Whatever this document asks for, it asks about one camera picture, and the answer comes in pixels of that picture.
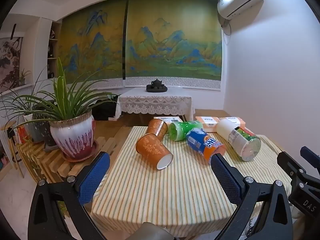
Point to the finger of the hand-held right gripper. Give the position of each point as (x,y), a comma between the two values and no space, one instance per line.
(290,162)
(308,153)

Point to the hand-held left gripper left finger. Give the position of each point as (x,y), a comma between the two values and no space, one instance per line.
(93,177)

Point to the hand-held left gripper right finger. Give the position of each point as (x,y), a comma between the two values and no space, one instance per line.
(226,177)

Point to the white cup with green label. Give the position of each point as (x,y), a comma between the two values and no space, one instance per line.
(233,135)

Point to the blue and orange cup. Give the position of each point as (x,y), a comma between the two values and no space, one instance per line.
(200,142)

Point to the large orange patterned cup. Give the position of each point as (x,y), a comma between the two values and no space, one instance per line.
(153,150)

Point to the small orange patterned cup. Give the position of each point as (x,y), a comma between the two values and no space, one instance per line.
(156,128)

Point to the plant in white purple pot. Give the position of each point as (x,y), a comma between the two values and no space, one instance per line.
(72,135)

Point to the wooden slatted bench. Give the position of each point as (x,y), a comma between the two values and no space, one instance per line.
(47,162)

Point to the orange tissue pack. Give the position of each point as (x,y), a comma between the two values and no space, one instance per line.
(208,123)
(236,120)

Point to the green plastic bottle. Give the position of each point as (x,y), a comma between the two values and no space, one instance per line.
(182,130)

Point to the striped tablecloth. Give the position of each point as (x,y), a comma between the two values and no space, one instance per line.
(162,195)

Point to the plant in dark speckled pot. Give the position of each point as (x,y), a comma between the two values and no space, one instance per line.
(43,130)

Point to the black bag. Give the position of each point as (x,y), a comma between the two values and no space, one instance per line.
(105,108)

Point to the plant in plain white pot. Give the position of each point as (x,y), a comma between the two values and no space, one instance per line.
(32,130)

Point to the white tissue pack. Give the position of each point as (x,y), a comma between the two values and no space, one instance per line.
(172,119)

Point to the white lace tablecloth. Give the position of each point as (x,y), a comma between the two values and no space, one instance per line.
(155,102)

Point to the dark tea tray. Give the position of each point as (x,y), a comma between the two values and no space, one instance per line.
(157,89)

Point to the dark teapot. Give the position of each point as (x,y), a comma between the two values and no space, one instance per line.
(156,83)

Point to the small potted plant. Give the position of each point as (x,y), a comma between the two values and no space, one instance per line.
(23,76)

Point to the narrow landscape wall scroll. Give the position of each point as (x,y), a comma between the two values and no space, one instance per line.
(95,42)

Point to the wall shelf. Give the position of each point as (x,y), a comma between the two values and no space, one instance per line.
(52,47)

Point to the ink painting wall hanging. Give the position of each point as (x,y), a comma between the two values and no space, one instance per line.
(10,60)

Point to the wide landscape wall scroll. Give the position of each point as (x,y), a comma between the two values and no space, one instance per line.
(175,35)

